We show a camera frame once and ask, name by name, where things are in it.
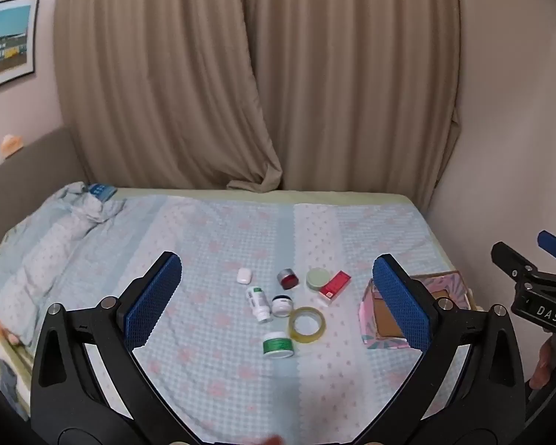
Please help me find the red jar silver lid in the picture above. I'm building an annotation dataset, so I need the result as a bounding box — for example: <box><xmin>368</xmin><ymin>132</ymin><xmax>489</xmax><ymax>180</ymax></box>
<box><xmin>277</xmin><ymin>268</ymin><xmax>299</xmax><ymax>291</ymax></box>

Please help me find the pale green bed sheet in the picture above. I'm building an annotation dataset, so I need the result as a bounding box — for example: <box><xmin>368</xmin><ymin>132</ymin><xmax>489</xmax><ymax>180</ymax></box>
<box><xmin>113</xmin><ymin>187</ymin><xmax>474</xmax><ymax>316</ymax></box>

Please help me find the crumpled light blue quilt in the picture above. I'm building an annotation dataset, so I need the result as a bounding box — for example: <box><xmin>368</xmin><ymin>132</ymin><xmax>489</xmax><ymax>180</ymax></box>
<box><xmin>0</xmin><ymin>182</ymin><xmax>126</xmax><ymax>346</ymax></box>

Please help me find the person's right hand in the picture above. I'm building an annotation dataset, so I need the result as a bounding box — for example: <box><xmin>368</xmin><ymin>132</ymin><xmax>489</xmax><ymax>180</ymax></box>
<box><xmin>528</xmin><ymin>336</ymin><xmax>556</xmax><ymax>391</ymax></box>

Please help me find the white bottle green label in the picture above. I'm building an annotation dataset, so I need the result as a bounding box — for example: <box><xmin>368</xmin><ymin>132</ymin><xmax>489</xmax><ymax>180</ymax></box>
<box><xmin>246</xmin><ymin>286</ymin><xmax>273</xmax><ymax>324</ymax></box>

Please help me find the yellow grey patterned cloth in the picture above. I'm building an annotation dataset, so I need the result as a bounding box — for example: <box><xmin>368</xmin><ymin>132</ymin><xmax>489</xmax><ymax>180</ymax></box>
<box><xmin>0</xmin><ymin>329</ymin><xmax>33</xmax><ymax>420</ymax></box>

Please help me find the blue packet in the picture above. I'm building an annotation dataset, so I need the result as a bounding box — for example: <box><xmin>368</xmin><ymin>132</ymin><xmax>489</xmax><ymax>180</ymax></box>
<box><xmin>87</xmin><ymin>183</ymin><xmax>118</xmax><ymax>202</ymax></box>

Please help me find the blue pink printed blanket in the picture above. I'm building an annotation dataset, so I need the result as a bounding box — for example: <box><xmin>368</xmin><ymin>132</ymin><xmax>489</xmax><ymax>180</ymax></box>
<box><xmin>0</xmin><ymin>190</ymin><xmax>450</xmax><ymax>444</ymax></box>

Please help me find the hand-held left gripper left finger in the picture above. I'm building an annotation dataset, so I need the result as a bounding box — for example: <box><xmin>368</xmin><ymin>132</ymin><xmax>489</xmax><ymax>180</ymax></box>
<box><xmin>30</xmin><ymin>251</ymin><xmax>200</xmax><ymax>445</ymax></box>

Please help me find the red and white box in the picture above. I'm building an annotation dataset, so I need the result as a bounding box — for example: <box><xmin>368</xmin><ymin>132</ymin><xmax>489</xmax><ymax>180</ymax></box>
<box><xmin>315</xmin><ymin>271</ymin><xmax>352</xmax><ymax>307</ymax></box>

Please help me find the beige curtain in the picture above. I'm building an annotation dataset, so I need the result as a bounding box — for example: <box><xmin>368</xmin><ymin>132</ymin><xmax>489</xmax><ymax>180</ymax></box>
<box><xmin>227</xmin><ymin>0</ymin><xmax>462</xmax><ymax>210</ymax></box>
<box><xmin>53</xmin><ymin>0</ymin><xmax>283</xmax><ymax>192</ymax></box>

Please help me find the white jar green label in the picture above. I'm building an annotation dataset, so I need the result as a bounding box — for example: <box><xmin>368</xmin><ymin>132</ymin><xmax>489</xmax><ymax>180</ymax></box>
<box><xmin>262</xmin><ymin>332</ymin><xmax>295</xmax><ymax>359</ymax></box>

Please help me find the grey headboard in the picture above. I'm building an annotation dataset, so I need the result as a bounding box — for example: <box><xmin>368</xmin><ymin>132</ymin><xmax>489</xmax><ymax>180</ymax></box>
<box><xmin>0</xmin><ymin>126</ymin><xmax>92</xmax><ymax>260</ymax></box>

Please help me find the wall poster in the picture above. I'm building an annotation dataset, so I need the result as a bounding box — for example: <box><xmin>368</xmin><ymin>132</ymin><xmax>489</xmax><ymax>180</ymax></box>
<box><xmin>0</xmin><ymin>0</ymin><xmax>40</xmax><ymax>96</ymax></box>

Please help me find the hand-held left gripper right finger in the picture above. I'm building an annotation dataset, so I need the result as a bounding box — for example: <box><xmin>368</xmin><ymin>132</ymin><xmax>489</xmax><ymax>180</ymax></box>
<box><xmin>352</xmin><ymin>254</ymin><xmax>527</xmax><ymax>445</ymax></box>

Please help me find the light green round jar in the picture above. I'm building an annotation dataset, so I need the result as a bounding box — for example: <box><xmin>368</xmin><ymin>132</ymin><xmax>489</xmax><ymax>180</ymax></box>
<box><xmin>306</xmin><ymin>267</ymin><xmax>333</xmax><ymax>293</ymax></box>

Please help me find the pink patterned cardboard box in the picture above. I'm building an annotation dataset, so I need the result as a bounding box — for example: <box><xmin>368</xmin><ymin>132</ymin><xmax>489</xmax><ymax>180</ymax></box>
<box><xmin>359</xmin><ymin>270</ymin><xmax>473</xmax><ymax>349</ymax></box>

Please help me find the clear tape roll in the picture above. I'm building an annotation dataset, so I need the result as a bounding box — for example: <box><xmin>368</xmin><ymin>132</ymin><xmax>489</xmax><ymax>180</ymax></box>
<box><xmin>289</xmin><ymin>306</ymin><xmax>327</xmax><ymax>344</ymax></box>

